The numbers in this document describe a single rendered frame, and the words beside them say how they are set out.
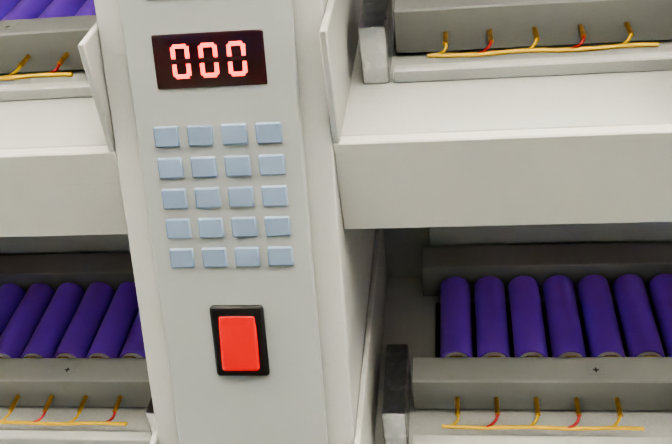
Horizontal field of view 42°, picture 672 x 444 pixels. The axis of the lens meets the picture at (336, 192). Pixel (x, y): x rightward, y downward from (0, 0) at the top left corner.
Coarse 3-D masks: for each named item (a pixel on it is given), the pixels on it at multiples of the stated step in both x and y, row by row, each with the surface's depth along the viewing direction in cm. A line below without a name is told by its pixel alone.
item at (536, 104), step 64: (384, 0) 40; (448, 0) 41; (512, 0) 40; (576, 0) 39; (640, 0) 39; (384, 64) 39; (448, 64) 39; (512, 64) 39; (576, 64) 38; (640, 64) 38; (384, 128) 36; (448, 128) 36; (512, 128) 35; (576, 128) 35; (640, 128) 34; (384, 192) 37; (448, 192) 37; (512, 192) 36; (576, 192) 36; (640, 192) 36
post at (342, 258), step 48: (96, 0) 35; (144, 192) 38; (336, 192) 37; (144, 240) 38; (336, 240) 37; (144, 288) 39; (336, 288) 38; (144, 336) 40; (336, 336) 38; (336, 384) 39; (336, 432) 40
